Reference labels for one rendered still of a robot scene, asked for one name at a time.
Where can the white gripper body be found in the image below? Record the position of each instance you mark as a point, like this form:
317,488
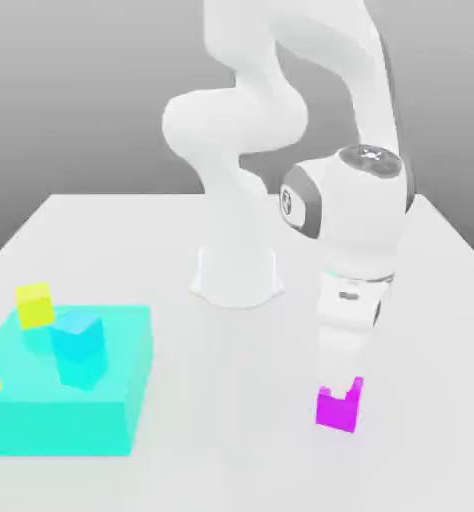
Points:
341,352

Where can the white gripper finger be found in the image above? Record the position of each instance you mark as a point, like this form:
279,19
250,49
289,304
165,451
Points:
342,390

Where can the small magenta cube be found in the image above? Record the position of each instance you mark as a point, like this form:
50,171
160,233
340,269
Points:
337,414

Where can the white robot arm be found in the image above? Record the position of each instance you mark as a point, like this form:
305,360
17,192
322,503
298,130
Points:
237,120

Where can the small blue cube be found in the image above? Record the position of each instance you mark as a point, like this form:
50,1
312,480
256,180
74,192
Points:
79,352

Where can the small lime yellow cube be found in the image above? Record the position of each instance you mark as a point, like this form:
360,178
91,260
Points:
35,308

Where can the large turquoise box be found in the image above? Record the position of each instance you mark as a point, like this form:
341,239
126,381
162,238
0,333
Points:
41,420

